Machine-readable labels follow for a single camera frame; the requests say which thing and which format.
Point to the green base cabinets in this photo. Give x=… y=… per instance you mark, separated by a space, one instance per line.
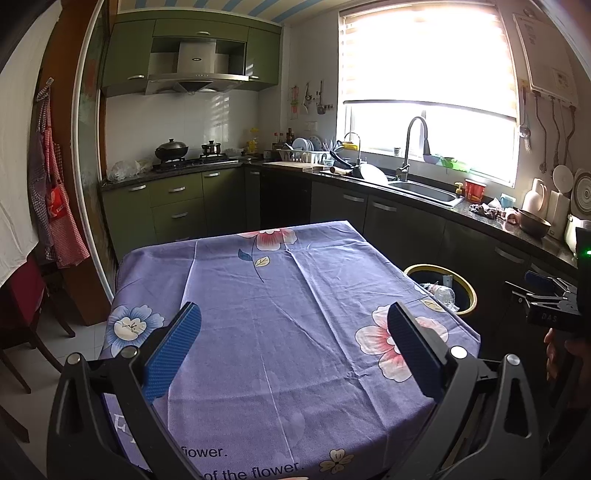
x=129 y=217

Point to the dark sauce bottle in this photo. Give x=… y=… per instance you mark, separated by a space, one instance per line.
x=289 y=137

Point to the yellow oil bottle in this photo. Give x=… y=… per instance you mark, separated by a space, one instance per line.
x=252 y=143

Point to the metal bowl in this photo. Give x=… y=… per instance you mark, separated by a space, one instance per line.
x=533 y=224

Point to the steel pot with lid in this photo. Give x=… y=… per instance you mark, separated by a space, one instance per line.
x=211 y=148

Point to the red paper cup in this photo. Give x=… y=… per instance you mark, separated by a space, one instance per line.
x=475 y=190

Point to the hanging metal strainer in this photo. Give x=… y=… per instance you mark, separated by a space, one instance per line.
x=525 y=134

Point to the green wall cabinets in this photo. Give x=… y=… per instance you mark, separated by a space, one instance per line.
x=129 y=55

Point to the red checked apron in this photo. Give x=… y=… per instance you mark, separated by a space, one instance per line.
x=64 y=230

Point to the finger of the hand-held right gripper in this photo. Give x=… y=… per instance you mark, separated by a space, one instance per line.
x=521 y=293
x=538 y=279

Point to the white rectangular container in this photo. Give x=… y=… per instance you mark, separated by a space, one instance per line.
x=557 y=214

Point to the person's right forearm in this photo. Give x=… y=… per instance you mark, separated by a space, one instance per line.
x=577 y=415

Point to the kitchen window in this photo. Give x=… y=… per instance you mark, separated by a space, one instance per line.
x=471 y=143

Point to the clear bottle with white cap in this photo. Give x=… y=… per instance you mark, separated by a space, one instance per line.
x=441 y=295

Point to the white plastic bag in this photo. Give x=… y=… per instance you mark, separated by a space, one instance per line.
x=127 y=170

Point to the white dish rack with dishes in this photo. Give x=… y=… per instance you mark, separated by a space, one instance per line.
x=300 y=154

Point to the hanging metal spatula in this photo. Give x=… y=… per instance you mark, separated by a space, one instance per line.
x=306 y=99

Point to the white water heater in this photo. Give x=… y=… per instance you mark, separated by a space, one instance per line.
x=545 y=55

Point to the purple floral tablecloth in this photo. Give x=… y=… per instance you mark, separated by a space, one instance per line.
x=286 y=332

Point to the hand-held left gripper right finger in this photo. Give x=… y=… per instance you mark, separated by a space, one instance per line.
x=413 y=350

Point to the steel range hood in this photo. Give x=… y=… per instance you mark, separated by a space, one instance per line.
x=198 y=60

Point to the white jug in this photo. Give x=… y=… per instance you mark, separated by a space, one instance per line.
x=534 y=201

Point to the pink cloth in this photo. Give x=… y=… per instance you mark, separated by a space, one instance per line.
x=511 y=218

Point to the light blue cup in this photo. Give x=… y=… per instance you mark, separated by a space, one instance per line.
x=508 y=201

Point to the steel sink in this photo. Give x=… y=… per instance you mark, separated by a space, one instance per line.
x=425 y=191

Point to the purple plastic bowl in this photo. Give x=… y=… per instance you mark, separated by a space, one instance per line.
x=433 y=159

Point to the black bin with yellow rim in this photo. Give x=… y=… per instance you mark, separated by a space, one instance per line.
x=429 y=276

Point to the dark rag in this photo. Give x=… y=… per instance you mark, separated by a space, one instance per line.
x=485 y=211

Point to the steel kitchen faucet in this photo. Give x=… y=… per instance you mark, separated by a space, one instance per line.
x=411 y=134

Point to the black wok with lid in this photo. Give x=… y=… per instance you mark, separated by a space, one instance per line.
x=171 y=151

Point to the white rice cooker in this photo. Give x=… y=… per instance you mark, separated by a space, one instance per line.
x=572 y=230

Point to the blue checked apron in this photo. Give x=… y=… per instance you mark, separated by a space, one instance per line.
x=34 y=152

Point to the black gas stove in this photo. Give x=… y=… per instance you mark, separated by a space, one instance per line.
x=194 y=164

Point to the patterned round plate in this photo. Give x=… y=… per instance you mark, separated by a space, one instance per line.
x=582 y=194

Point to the black frying pan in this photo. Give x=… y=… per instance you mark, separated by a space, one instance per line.
x=344 y=164

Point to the white hanging sheet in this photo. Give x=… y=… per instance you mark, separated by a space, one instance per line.
x=18 y=161

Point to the sliding glass door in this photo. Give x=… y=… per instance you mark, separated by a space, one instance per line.
x=92 y=161

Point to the dark base cabinets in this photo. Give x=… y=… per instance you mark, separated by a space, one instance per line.
x=406 y=235

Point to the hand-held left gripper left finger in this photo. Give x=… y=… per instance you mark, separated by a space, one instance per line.
x=173 y=350

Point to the wooden cutting board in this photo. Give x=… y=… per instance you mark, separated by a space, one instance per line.
x=288 y=165

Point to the black stone countertop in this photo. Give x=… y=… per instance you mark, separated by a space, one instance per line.
x=485 y=221

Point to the plain white round plate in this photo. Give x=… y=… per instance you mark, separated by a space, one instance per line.
x=562 y=179

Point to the green plastic container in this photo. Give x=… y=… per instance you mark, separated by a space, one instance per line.
x=455 y=165

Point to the person's right hand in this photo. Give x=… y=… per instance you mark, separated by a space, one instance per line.
x=552 y=353

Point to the small brass tap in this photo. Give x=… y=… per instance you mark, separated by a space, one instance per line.
x=458 y=189

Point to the wooden chair with red cloth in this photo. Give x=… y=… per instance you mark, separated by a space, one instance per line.
x=23 y=295

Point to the window blind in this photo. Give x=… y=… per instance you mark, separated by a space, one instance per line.
x=425 y=55

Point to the hanging metal ladle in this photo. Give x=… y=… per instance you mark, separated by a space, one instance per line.
x=320 y=108

